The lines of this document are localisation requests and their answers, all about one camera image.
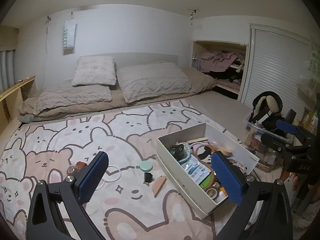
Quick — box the wall hanging sweet pouch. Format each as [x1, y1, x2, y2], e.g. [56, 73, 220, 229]
[62, 19, 76, 55]

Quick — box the cartoon bear bedsheet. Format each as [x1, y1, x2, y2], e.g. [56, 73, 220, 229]
[1, 101, 213, 239]

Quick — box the black small box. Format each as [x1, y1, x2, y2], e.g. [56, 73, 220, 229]
[144, 172, 153, 183]

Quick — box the brown folded blanket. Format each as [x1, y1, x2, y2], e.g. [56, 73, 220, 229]
[18, 67, 216, 124]

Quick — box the left flat beige pillow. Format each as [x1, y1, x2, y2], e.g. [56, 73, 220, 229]
[33, 83, 112, 115]

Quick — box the semicircular wooden piece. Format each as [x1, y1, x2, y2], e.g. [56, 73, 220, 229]
[152, 176, 167, 198]

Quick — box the clear plastic storage bin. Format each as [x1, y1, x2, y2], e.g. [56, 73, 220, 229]
[243, 114, 293, 173]

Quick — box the grey curtain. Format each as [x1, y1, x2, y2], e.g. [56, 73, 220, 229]
[0, 50, 15, 93]

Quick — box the small square beige pillow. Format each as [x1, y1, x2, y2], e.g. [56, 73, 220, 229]
[72, 56, 117, 87]

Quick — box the tape roll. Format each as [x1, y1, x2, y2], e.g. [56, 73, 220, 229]
[206, 187, 219, 200]

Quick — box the rounded wooden block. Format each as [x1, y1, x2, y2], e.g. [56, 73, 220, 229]
[75, 161, 87, 172]

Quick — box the white louvered door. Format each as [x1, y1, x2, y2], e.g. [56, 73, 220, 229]
[240, 24, 312, 120]

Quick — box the wooden side shelf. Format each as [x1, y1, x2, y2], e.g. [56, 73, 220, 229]
[1, 76, 35, 133]

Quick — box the white cable ring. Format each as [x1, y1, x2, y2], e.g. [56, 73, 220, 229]
[98, 165, 124, 192]

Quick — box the pink clothes pile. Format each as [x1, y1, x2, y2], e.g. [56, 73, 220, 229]
[195, 51, 245, 73]

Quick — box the right large beige pillow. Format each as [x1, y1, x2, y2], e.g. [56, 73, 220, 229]
[116, 62, 192, 103]

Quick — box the mint green round lid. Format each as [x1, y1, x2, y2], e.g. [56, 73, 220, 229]
[139, 160, 153, 172]

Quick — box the wall closet niche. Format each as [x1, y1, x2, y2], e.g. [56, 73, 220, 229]
[191, 40, 249, 100]

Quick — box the white shoe box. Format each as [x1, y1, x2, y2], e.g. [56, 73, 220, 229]
[157, 123, 258, 219]

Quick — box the blue white packet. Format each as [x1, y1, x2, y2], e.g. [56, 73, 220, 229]
[181, 155, 212, 185]

